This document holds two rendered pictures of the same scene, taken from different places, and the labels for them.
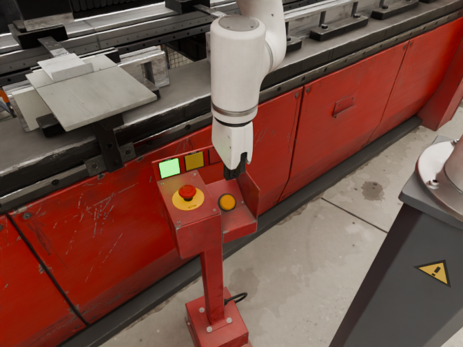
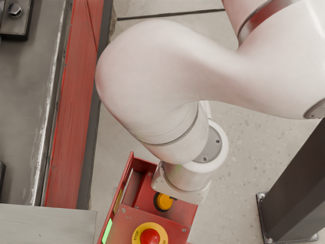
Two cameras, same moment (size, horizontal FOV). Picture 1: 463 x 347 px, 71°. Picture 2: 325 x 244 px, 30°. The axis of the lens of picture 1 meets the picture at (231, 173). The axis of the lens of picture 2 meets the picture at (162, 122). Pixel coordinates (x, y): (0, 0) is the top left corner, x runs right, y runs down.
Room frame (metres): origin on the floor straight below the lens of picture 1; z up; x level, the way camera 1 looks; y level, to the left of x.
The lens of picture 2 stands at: (0.37, 0.24, 1.99)
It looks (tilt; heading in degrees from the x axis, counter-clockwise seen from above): 70 degrees down; 311
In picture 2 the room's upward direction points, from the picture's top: 2 degrees clockwise
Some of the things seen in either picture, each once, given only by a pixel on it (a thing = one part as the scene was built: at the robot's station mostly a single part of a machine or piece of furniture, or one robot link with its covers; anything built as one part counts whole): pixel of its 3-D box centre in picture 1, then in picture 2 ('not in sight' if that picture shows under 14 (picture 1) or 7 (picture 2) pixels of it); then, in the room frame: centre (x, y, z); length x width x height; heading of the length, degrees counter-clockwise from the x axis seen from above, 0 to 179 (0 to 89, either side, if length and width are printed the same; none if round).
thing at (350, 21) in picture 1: (340, 27); not in sight; (1.33, -0.43, 0.89); 0.30 x 0.05 x 0.03; 129
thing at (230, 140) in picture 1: (233, 132); (183, 177); (0.52, 0.00, 0.95); 0.10 x 0.07 x 0.11; 25
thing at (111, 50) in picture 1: (78, 65); not in sight; (0.76, 0.37, 0.99); 0.20 x 0.03 x 0.03; 129
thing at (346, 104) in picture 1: (346, 104); not in sight; (1.26, -0.51, 0.59); 0.15 x 0.02 x 0.07; 129
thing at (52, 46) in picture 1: (45, 37); not in sight; (0.87, 0.49, 1.01); 0.26 x 0.12 x 0.05; 39
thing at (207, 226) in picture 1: (206, 198); (153, 219); (0.54, 0.06, 0.75); 0.20 x 0.16 x 0.18; 115
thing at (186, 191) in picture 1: (187, 194); (150, 239); (0.51, 0.10, 0.79); 0.04 x 0.04 x 0.04
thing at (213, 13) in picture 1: (199, 4); not in sight; (1.18, 0.11, 1.01); 0.26 x 0.12 x 0.05; 39
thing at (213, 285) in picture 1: (212, 277); not in sight; (0.54, 0.06, 0.39); 0.05 x 0.05 x 0.54; 25
